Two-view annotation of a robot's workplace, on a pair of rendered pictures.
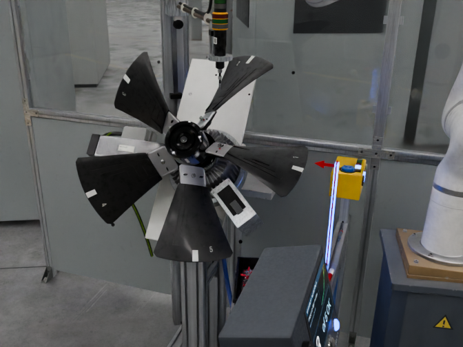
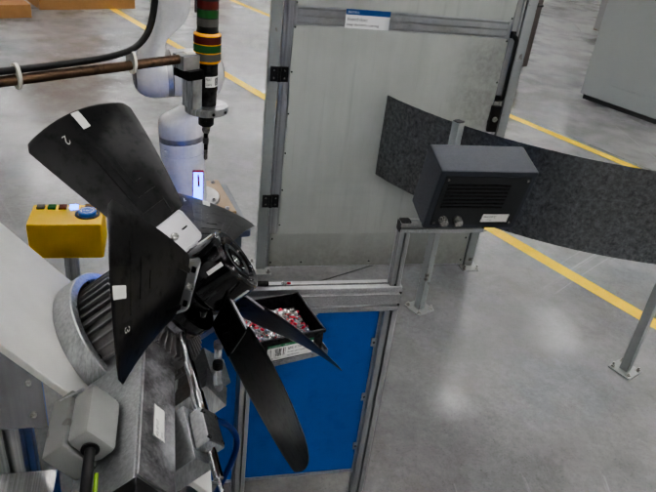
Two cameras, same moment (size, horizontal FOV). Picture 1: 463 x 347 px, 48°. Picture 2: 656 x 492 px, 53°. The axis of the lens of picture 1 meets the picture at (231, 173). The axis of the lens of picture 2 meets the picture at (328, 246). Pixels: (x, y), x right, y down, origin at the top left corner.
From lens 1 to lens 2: 2.10 m
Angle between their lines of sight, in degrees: 104
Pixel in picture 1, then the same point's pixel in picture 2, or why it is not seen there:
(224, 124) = (38, 282)
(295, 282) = (478, 149)
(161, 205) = not seen: hidden behind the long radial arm
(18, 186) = not seen: outside the picture
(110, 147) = (160, 457)
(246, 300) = (505, 167)
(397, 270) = not seen: hidden behind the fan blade
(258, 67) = (120, 118)
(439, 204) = (199, 155)
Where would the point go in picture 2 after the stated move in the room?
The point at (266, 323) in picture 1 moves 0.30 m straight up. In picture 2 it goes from (518, 155) to (551, 34)
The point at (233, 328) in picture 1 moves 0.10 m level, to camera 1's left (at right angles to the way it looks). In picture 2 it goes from (529, 167) to (559, 184)
